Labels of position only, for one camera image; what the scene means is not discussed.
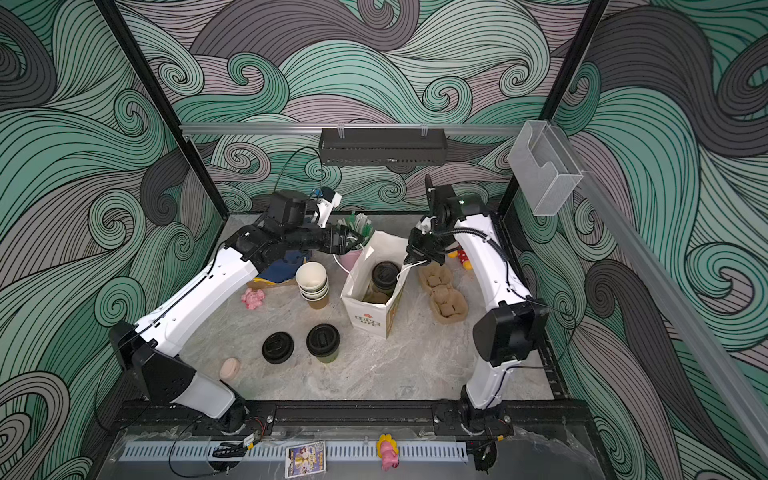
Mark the green white wrapped straws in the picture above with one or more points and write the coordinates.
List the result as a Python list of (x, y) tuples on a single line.
[(359, 223)]

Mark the dark blue napkin stack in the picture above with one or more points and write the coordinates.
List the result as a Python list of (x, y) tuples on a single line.
[(285, 270)]

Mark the stack of paper cups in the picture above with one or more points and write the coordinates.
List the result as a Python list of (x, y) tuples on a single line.
[(312, 281)]

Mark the white paper takeout bag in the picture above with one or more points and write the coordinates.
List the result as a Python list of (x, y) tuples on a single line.
[(369, 310)]

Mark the stack of black lids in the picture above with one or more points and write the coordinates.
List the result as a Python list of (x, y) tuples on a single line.
[(278, 347)]

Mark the pink earbud case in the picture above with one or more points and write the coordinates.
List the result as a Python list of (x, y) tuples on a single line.
[(230, 368)]

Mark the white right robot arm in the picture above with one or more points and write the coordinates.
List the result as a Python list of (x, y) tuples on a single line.
[(513, 321)]

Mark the brown pulp cup carrier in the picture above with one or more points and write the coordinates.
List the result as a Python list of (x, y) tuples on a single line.
[(447, 304)]

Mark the black coffee cup lid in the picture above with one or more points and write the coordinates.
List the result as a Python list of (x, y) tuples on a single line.
[(322, 338)]

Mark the clear plastic wall holder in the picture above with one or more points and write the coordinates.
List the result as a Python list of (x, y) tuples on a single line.
[(545, 165)]

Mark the white slotted cable duct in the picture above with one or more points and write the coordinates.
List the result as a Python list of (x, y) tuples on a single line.
[(335, 451)]

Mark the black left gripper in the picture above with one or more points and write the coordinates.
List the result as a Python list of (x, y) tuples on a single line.
[(331, 235)]

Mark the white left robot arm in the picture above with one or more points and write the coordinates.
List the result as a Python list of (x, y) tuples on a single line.
[(148, 350)]

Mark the green paper coffee cup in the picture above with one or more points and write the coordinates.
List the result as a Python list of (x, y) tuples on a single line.
[(328, 357)]

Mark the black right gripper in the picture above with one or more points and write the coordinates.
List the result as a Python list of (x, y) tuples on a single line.
[(419, 252)]

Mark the colourful picture card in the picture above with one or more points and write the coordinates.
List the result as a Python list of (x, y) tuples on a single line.
[(306, 459)]

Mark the small pink pig toy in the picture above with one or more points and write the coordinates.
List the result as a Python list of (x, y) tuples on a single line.
[(253, 299)]

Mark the pink cup holder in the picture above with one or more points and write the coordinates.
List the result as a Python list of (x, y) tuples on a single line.
[(347, 261)]

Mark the yellow red plush toy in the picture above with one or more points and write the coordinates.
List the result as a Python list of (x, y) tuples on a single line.
[(461, 256)]

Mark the pink figurine toy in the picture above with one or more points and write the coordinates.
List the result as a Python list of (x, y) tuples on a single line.
[(387, 451)]

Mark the black wall shelf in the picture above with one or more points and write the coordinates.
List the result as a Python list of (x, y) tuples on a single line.
[(368, 146)]

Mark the single brown pulp carrier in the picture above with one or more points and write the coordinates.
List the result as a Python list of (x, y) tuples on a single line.
[(372, 297)]

